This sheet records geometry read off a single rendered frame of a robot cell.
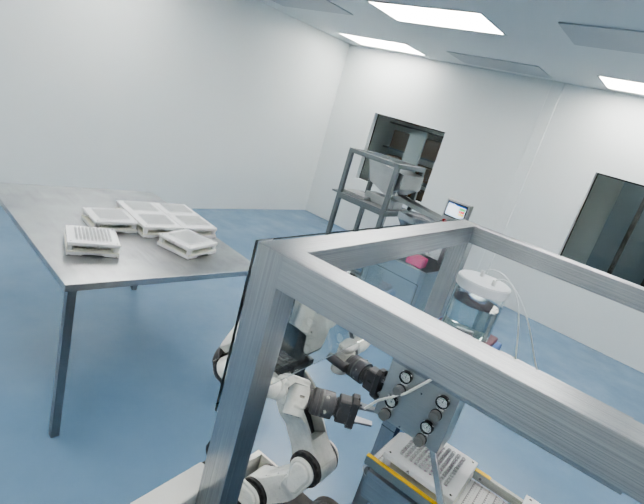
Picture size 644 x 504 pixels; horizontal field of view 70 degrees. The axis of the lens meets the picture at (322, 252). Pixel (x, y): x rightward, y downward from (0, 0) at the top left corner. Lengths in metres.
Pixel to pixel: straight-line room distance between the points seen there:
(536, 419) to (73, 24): 5.55
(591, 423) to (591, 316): 6.00
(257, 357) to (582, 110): 6.09
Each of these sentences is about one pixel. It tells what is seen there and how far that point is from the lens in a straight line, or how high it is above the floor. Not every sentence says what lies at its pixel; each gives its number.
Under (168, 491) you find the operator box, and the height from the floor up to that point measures 1.10.
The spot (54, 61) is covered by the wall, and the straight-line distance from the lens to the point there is 5.73.
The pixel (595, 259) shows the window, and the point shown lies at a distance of 6.60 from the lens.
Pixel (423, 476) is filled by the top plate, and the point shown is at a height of 0.90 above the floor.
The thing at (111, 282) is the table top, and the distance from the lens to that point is 2.37.
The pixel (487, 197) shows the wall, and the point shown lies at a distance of 6.81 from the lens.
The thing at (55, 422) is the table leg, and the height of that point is 0.09.
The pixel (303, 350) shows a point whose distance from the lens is 1.06.
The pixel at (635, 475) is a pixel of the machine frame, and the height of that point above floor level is 1.61.
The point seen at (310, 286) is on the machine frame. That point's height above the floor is 1.62.
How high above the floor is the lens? 1.88
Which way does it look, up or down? 17 degrees down
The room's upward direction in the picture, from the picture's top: 16 degrees clockwise
